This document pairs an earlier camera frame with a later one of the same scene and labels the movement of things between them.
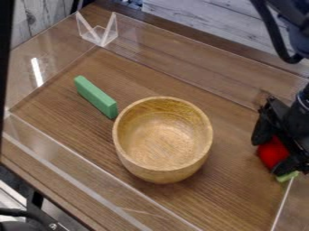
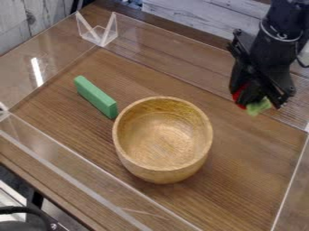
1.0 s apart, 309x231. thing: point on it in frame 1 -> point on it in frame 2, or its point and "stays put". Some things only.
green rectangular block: (105, 104) stays put
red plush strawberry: (274, 152) -> (254, 107)
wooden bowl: (163, 136) stays put
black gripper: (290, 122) -> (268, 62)
